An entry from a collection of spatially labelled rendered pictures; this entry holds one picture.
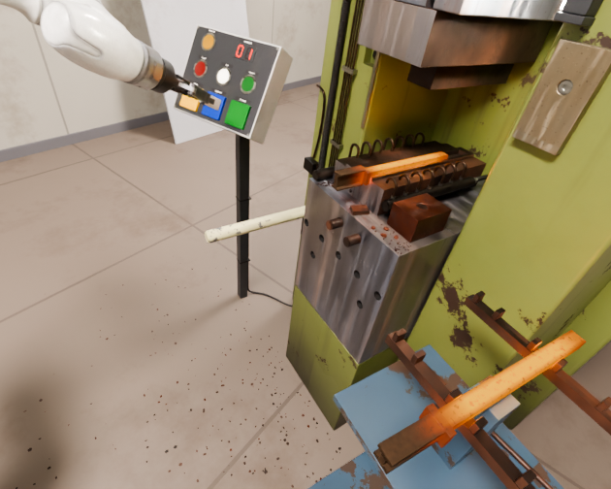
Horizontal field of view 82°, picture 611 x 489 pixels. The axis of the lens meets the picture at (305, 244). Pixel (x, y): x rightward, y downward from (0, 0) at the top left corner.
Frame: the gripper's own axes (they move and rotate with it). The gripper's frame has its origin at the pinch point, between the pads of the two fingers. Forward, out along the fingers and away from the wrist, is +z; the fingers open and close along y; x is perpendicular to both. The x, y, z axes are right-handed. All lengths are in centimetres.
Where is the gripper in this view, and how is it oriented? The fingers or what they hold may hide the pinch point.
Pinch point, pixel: (209, 101)
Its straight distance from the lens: 109.1
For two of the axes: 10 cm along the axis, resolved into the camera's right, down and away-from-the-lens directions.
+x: 3.7, -9.1, -2.0
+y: 8.4, 4.2, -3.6
